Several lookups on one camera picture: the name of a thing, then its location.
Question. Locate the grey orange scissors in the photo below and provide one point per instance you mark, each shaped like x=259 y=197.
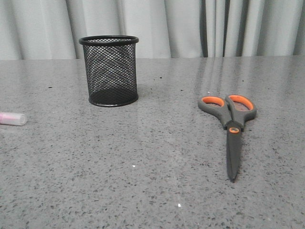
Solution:
x=233 y=112

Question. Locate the pink highlighter pen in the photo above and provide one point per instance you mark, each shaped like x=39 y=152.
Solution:
x=13 y=119

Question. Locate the black mesh pen holder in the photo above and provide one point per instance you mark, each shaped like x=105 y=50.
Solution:
x=110 y=63

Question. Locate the grey curtain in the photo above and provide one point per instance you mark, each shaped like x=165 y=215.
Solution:
x=51 y=29

